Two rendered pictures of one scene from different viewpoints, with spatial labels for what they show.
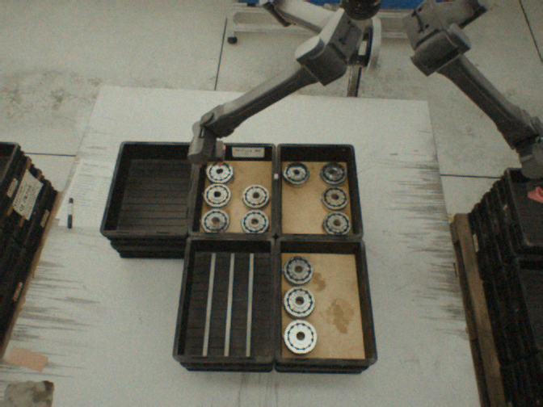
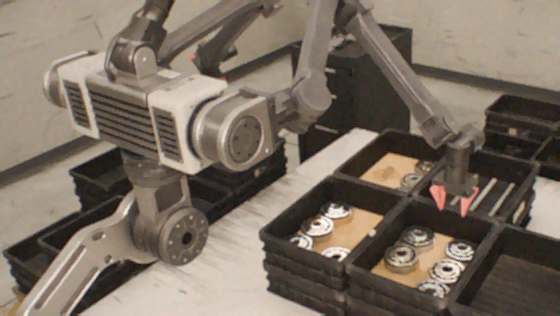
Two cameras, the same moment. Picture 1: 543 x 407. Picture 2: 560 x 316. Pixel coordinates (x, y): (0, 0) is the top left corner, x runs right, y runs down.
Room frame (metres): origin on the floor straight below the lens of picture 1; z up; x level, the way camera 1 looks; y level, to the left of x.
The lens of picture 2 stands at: (2.07, 0.67, 1.95)
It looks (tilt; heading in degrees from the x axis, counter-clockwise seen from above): 30 degrees down; 213
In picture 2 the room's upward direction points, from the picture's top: 2 degrees counter-clockwise
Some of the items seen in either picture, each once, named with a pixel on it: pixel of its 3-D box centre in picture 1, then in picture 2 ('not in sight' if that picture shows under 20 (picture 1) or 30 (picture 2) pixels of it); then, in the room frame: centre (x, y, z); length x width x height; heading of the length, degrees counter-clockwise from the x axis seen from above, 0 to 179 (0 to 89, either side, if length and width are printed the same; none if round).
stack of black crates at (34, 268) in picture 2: not in sight; (65, 259); (0.89, -1.64, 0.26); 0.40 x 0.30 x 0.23; 177
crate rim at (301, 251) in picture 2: (317, 189); (335, 216); (0.80, -0.18, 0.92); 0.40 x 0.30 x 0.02; 179
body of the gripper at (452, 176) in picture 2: (205, 144); (455, 173); (0.81, 0.20, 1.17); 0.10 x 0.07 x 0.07; 89
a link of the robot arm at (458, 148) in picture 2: (202, 134); (458, 150); (0.80, 0.20, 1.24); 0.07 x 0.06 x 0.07; 175
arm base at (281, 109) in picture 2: not in sight; (269, 113); (1.21, -0.05, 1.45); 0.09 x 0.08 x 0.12; 87
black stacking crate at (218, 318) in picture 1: (229, 300); (477, 195); (0.41, 0.13, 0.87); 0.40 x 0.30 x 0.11; 179
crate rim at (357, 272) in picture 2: (234, 187); (425, 246); (0.81, 0.12, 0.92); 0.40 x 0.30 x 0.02; 179
